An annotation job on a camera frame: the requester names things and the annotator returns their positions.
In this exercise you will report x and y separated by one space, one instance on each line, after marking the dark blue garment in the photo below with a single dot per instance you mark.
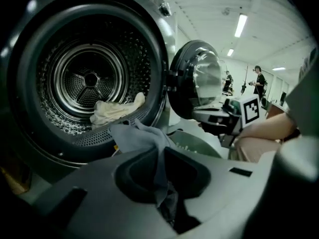
139 138

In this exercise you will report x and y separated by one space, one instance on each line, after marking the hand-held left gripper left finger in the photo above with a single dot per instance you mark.
87 195

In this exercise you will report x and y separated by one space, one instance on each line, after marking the long ceiling light tube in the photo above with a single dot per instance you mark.
230 52
278 68
240 25

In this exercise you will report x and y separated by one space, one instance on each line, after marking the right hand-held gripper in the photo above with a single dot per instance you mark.
250 111

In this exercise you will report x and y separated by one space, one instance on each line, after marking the pale green laundry basket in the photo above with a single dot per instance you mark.
194 146

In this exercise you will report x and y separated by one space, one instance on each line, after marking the large brown cardboard box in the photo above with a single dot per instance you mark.
12 180

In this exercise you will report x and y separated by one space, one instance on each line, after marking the black washing machine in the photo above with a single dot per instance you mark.
89 78

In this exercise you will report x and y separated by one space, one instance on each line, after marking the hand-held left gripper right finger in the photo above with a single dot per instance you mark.
236 183

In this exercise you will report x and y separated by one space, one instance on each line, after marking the round black glass door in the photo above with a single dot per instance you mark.
184 83

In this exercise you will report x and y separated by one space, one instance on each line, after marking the white ceiling smoke detector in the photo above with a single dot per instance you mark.
226 11

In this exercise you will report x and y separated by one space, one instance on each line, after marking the cream clothes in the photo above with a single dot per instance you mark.
112 111

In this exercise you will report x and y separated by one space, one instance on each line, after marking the person's right forearm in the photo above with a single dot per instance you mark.
269 126

